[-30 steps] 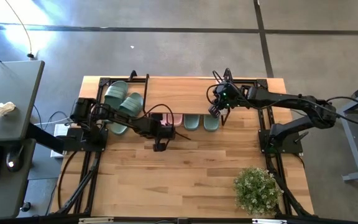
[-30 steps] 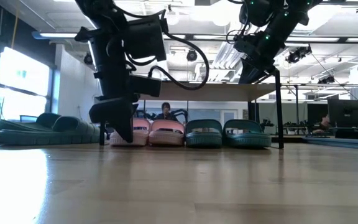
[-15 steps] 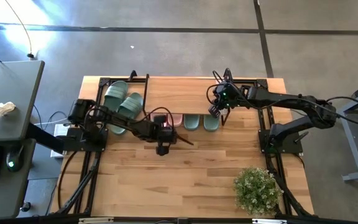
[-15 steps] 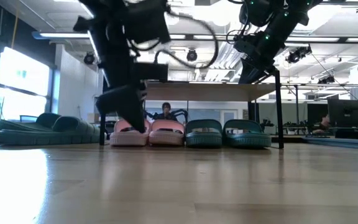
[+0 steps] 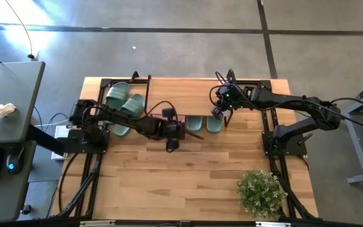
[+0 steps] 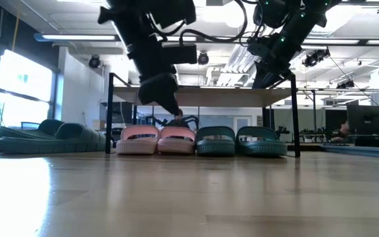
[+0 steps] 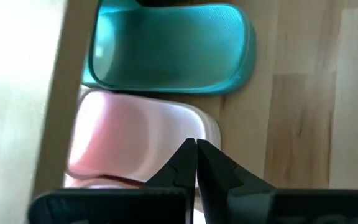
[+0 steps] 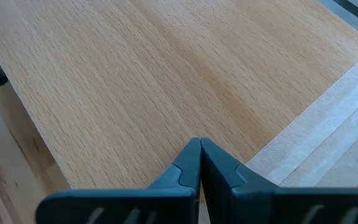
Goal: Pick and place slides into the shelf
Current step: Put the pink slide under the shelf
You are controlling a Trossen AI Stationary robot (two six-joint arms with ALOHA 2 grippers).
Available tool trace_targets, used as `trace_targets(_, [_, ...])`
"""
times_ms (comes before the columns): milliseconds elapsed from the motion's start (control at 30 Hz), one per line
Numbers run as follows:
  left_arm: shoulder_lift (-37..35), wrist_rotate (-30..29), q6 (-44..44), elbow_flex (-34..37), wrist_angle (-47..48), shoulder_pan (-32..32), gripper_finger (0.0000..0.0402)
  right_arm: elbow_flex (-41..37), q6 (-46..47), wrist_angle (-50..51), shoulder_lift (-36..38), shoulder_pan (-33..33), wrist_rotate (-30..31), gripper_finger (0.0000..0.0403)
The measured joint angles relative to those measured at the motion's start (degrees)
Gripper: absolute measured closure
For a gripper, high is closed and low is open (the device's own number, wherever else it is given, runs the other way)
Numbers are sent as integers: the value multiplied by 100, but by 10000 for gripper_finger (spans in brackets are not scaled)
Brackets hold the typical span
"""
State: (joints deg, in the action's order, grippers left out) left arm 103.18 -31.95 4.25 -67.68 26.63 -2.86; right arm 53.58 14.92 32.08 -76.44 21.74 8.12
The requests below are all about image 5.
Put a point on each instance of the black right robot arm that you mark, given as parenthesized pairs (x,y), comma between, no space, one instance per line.
(288,102)

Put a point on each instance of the black aluminium rig frame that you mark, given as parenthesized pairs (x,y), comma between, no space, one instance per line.
(105,82)

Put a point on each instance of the black computer mouse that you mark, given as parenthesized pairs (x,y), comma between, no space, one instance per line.
(14,160)

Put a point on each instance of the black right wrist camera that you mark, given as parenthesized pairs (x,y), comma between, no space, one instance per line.
(227,94)

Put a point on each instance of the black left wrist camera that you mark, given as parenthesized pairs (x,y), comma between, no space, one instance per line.
(168,113)

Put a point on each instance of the crumpled white tissue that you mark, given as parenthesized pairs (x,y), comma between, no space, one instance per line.
(2,110)

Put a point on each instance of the grey desk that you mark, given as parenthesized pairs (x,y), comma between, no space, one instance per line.
(11,88)
(5,198)

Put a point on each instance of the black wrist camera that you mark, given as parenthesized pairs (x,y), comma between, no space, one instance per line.
(227,94)
(168,113)

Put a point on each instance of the wooden shelf black metal frame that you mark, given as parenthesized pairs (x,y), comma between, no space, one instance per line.
(181,97)

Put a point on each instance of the grey metal table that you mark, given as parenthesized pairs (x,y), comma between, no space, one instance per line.
(360,154)

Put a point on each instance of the white power strip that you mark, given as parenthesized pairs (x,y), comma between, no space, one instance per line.
(58,156)

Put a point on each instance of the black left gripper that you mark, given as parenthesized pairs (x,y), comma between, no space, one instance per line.
(173,130)

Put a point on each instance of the dark green rubber slide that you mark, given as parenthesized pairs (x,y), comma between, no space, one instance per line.
(134,104)
(117,94)

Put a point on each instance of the small black caster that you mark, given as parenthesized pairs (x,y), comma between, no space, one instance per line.
(26,209)

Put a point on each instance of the light teal rubber slide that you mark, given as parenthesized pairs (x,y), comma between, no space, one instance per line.
(194,123)
(214,124)

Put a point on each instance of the green artificial plant white flowers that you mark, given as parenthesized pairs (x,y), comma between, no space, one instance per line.
(260,195)

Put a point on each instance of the black desk support bar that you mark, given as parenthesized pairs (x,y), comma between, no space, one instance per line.
(43,140)

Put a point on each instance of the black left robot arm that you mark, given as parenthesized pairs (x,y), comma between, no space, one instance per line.
(131,121)

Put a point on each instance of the silver aluminium bracket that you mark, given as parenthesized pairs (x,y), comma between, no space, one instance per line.
(273,224)
(96,224)

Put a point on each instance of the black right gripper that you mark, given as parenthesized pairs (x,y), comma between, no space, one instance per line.
(244,99)

